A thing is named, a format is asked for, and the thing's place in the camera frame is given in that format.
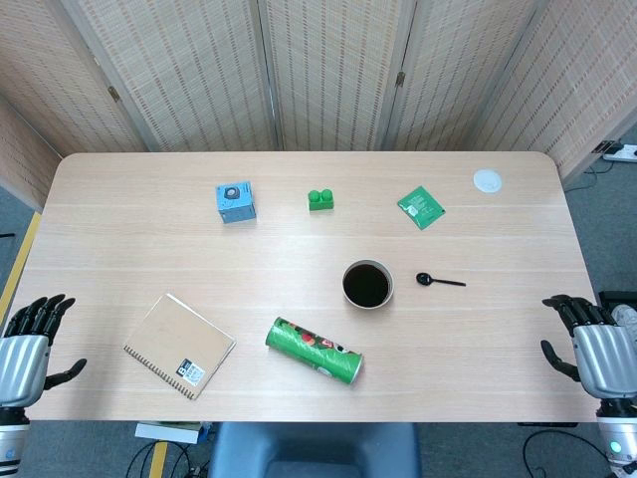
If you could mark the small blue cardboard box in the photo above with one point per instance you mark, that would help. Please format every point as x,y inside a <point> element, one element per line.
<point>235,201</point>

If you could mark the green chips can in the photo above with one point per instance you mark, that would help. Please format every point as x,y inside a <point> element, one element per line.
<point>313,351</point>

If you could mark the black plastic spoon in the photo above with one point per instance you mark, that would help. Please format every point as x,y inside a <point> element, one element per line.
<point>424,279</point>

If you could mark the green toy brick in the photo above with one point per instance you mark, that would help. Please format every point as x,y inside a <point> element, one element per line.
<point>321,200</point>

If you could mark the green sachet packet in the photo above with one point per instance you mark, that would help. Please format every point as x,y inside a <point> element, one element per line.
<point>422,207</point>

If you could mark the dark blue chair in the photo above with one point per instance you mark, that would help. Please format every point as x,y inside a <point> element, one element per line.
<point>313,448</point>

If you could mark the brass screen hinge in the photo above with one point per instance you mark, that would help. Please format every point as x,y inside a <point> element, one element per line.
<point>114,92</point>
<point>399,79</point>

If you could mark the white round lid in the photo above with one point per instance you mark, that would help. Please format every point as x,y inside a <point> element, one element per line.
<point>487,180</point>

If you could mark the cup of dark coffee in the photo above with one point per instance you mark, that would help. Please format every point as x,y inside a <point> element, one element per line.
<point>367,286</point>

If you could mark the brown spiral notebook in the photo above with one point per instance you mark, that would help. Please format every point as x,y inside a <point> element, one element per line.
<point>176,341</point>

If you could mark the white power strip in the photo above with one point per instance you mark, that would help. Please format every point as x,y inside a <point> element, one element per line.
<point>624,152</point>

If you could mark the woven folding screen panel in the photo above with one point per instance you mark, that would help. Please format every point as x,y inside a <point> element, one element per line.
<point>25,154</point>
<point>577,84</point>
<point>55,84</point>
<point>189,74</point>
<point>333,74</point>
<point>458,74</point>

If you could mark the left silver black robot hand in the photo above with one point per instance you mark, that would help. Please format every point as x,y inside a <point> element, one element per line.
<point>20,358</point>

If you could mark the white sneaker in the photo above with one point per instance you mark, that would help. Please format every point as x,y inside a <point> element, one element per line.
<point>628,314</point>

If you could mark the black floor frame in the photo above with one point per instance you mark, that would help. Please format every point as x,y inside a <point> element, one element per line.
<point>609,298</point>

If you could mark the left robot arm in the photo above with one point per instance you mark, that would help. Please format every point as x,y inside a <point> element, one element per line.
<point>10,443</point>

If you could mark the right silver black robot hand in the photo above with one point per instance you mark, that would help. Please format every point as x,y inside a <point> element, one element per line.
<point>604,358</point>

